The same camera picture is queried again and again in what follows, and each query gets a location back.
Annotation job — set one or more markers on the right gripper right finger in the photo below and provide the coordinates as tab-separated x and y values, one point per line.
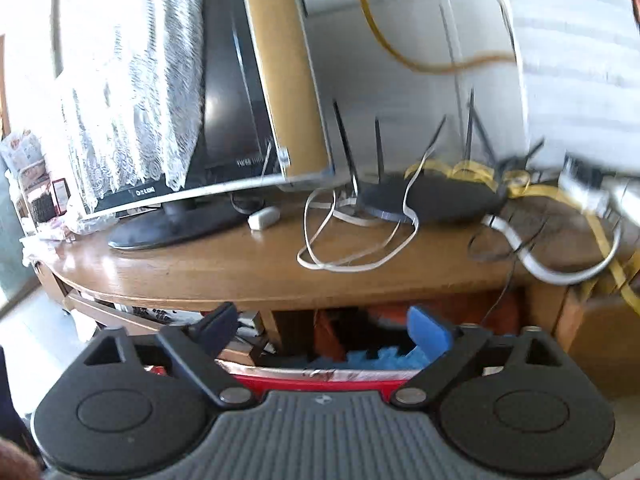
450	349

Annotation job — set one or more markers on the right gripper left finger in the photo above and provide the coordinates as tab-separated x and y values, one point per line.
193	349

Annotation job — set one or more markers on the red cardboard box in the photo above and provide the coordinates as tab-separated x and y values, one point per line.
258	381

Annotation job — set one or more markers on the blue foam mat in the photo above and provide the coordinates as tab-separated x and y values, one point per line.
388	358

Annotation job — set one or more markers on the wooden tv stand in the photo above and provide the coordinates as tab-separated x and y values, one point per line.
259	271

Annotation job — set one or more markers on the wooden side cabinet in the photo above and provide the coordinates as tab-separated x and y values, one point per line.
602	336

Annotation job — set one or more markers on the small white adapter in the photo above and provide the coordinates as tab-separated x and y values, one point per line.
264	218

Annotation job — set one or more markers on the black wifi router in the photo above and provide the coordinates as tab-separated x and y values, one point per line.
437	193

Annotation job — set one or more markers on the black flat screen television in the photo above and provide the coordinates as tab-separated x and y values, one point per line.
235	149

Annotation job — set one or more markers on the white power strip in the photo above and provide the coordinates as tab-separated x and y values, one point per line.
598	191

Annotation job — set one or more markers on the white lace cloth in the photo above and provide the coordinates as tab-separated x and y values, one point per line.
131	92

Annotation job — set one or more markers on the brown cardboard panel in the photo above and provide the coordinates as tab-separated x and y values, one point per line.
290	91

